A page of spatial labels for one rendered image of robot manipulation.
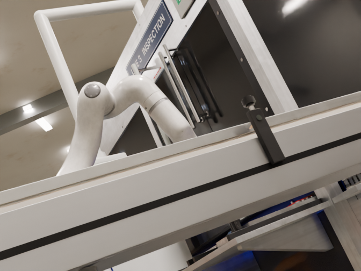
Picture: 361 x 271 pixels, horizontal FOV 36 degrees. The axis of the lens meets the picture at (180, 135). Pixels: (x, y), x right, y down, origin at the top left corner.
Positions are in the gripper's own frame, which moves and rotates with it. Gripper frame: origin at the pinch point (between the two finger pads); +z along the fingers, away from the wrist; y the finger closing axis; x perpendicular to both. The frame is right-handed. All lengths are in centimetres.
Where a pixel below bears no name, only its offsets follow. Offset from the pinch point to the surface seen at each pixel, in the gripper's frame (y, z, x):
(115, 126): 128, -94, -30
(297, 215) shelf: -11.1, 5.0, -16.8
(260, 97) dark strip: -4, -41, -31
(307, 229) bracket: -2.6, 9.9, -24.4
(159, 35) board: 41, -100, -30
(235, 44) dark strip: -4, -65, -31
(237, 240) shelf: -11.1, 5.4, 8.3
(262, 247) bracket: -2.6, 9.5, -4.5
